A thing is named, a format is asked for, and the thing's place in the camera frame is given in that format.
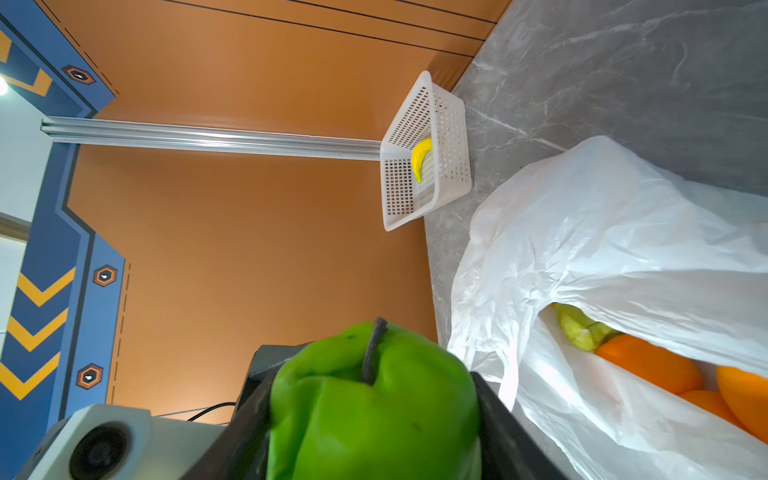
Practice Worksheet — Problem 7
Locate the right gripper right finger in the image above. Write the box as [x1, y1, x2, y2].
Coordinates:
[471, 372, 567, 480]

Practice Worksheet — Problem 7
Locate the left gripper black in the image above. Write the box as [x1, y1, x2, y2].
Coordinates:
[236, 343, 308, 411]

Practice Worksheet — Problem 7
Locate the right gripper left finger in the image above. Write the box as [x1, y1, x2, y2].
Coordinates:
[182, 366, 279, 480]

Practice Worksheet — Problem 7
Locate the green apple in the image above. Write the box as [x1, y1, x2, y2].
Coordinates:
[266, 322, 482, 479]

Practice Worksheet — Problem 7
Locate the white plastic bag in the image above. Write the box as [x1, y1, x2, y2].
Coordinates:
[448, 136, 767, 479]

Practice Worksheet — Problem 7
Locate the yellow-green fruit in bag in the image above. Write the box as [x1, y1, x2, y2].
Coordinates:
[554, 303, 621, 352]

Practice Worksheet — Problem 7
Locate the orange fruit in bag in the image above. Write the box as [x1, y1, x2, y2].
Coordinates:
[716, 366, 768, 443]
[595, 334, 703, 395]

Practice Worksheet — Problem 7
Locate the yellow banana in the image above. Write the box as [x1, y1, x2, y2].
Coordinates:
[411, 138, 433, 183]

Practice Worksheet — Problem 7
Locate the white plastic basket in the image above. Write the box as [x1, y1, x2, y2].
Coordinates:
[380, 71, 472, 231]

